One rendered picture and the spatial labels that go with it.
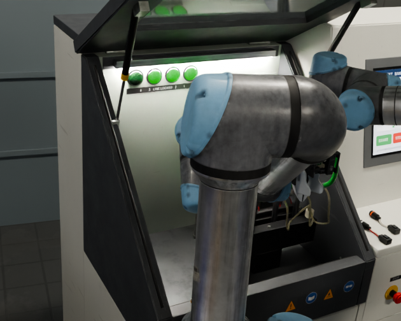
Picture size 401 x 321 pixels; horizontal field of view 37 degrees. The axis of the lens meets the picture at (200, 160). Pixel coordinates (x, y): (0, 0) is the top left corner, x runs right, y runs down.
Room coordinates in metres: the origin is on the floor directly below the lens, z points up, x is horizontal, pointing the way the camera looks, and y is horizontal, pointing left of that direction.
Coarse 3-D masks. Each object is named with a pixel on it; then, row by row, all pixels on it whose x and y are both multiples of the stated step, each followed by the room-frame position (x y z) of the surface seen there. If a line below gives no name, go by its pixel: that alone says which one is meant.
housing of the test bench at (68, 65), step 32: (64, 32) 1.79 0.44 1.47; (64, 64) 1.79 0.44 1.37; (64, 96) 1.79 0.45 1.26; (64, 128) 1.80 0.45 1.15; (64, 160) 1.81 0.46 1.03; (64, 192) 1.82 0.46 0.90; (64, 224) 1.83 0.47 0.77; (64, 256) 1.84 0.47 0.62; (64, 288) 1.85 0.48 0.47; (64, 320) 1.87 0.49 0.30
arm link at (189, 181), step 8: (184, 160) 1.09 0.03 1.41; (184, 168) 1.08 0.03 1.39; (184, 176) 1.06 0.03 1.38; (192, 176) 1.05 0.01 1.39; (184, 184) 1.05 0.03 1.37; (192, 184) 1.04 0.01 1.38; (184, 192) 1.04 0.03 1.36; (192, 192) 1.03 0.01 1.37; (184, 200) 1.03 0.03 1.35; (192, 200) 1.02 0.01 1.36; (184, 208) 1.04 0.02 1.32; (192, 208) 1.03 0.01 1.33
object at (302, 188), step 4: (304, 172) 1.26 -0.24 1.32; (300, 176) 1.26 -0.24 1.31; (304, 176) 1.25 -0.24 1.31; (296, 180) 1.27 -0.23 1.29; (300, 180) 1.26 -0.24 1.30; (304, 180) 1.25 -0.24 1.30; (292, 184) 1.27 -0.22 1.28; (296, 184) 1.27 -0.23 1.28; (300, 184) 1.26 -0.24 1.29; (304, 184) 1.25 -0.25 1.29; (296, 188) 1.27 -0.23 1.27; (300, 188) 1.26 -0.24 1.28; (304, 188) 1.25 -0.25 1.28; (308, 188) 1.24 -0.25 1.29; (296, 192) 1.27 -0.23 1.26; (300, 192) 1.26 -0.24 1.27; (304, 192) 1.25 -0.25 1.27; (308, 192) 1.24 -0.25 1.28; (300, 196) 1.28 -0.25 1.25; (300, 200) 1.28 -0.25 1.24
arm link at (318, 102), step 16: (304, 80) 0.79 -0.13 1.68; (304, 96) 0.76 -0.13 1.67; (320, 96) 0.77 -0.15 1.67; (336, 96) 0.81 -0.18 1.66; (304, 112) 0.75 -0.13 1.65; (320, 112) 0.75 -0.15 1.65; (336, 112) 0.77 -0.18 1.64; (304, 128) 0.74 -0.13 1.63; (320, 128) 0.75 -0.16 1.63; (336, 128) 0.77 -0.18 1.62; (304, 144) 0.74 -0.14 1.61; (320, 144) 0.75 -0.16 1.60; (336, 144) 0.78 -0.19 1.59; (272, 160) 0.91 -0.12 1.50; (288, 160) 0.87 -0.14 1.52; (304, 160) 0.82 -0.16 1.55; (320, 160) 0.82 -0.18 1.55; (272, 176) 0.94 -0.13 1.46; (288, 176) 0.92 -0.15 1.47; (272, 192) 1.02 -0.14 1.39; (288, 192) 1.07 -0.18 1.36
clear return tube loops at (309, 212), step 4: (308, 196) 1.56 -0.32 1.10; (328, 196) 1.58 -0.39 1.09; (328, 200) 1.58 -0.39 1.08; (308, 204) 1.65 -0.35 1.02; (328, 204) 1.57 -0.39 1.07; (304, 208) 1.63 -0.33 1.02; (308, 208) 1.63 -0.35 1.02; (312, 208) 1.66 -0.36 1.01; (328, 208) 1.57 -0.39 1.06; (288, 212) 1.51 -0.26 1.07; (300, 212) 1.61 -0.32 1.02; (308, 212) 1.64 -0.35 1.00; (312, 212) 1.64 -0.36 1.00; (328, 212) 1.57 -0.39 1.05; (296, 216) 1.59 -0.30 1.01; (308, 216) 1.64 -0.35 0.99; (312, 216) 1.61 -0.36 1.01; (328, 216) 1.57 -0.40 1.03; (292, 220) 1.57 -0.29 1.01; (312, 220) 1.59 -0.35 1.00; (328, 220) 1.57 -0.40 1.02; (288, 224) 1.54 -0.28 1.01; (312, 224) 1.57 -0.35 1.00; (324, 224) 1.58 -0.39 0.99; (288, 228) 1.52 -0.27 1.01
